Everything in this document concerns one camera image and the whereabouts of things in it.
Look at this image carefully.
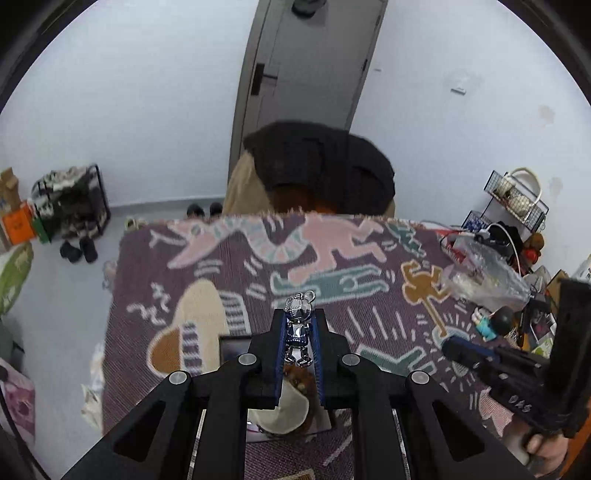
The black wire shelf rack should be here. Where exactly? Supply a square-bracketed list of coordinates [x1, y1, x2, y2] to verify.
[462, 167, 549, 233]

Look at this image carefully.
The blue doll figurine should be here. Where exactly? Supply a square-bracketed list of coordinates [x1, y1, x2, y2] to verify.
[472, 307, 514, 342]

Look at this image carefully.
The brown rudraksha bead bracelet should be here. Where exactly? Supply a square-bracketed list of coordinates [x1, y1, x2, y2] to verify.
[281, 362, 320, 434]

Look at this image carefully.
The clear plastic bag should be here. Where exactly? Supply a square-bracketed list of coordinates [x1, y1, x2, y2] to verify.
[441, 236, 530, 312]

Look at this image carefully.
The black shoe rack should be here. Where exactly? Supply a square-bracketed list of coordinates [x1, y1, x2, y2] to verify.
[30, 164, 111, 243]

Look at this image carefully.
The orange box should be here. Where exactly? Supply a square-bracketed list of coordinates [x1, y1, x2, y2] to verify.
[2, 202, 36, 245]

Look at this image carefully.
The grey door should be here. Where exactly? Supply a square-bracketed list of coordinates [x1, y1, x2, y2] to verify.
[229, 1, 388, 165]

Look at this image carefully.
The green round rug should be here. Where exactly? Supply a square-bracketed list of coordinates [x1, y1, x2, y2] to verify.
[0, 242, 34, 316]

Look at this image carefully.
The silver bear keychain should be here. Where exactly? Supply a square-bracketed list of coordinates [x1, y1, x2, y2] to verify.
[283, 290, 315, 368]

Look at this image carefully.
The brown plush toy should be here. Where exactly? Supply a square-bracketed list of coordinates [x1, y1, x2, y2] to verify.
[522, 232, 545, 265]

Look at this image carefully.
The person's right hand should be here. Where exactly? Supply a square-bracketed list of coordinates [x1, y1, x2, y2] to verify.
[502, 416, 569, 479]

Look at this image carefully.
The patterned purple woven blanket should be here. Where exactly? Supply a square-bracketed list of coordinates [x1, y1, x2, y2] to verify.
[101, 209, 532, 480]

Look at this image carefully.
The black jewelry box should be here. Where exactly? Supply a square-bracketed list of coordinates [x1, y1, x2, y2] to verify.
[218, 335, 339, 444]

